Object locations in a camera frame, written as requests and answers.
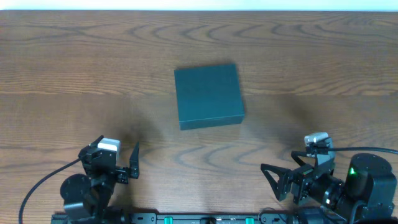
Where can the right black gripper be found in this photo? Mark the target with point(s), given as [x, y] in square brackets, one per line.
[294, 180]

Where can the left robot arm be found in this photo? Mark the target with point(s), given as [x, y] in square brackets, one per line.
[86, 196]

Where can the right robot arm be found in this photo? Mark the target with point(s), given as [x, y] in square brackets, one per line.
[366, 195]

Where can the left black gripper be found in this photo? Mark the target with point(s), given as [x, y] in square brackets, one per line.
[117, 171]

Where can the dark green gift box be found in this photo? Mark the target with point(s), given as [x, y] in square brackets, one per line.
[208, 96]

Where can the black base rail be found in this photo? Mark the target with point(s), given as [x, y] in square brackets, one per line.
[152, 218]

